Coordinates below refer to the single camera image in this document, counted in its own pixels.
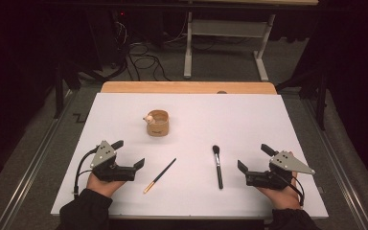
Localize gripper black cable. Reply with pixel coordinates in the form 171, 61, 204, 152
73, 147, 100, 197
274, 172, 305, 207

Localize black stand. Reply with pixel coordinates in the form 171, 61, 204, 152
53, 60, 81, 120
276, 68, 330, 131

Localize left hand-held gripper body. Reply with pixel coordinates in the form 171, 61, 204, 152
89, 139, 139, 183

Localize black floor cables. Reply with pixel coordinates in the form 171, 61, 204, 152
109, 18, 173, 82

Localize person's left hand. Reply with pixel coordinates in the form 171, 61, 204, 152
85, 172, 127, 198

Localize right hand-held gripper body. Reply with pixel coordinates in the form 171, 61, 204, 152
244, 150, 316, 191

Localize person's right hand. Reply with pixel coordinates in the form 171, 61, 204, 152
257, 172, 303, 211

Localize wooden table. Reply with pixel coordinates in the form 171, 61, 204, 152
100, 80, 278, 96

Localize white table cover sheet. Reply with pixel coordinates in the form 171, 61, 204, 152
50, 92, 330, 219

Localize white metal desk frame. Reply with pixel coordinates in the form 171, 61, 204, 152
178, 0, 320, 82

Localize thin black gold-ended brush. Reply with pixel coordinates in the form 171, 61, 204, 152
143, 157, 177, 195

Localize small wooden bowl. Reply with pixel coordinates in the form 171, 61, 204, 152
142, 109, 171, 138

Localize metal floor rail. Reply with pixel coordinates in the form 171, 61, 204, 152
301, 99, 368, 230
0, 90, 78, 230

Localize black makeup brush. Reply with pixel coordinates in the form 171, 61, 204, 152
212, 145, 224, 190

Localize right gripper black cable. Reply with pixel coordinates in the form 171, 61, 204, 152
274, 172, 305, 207

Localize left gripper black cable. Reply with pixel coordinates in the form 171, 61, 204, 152
73, 147, 100, 197

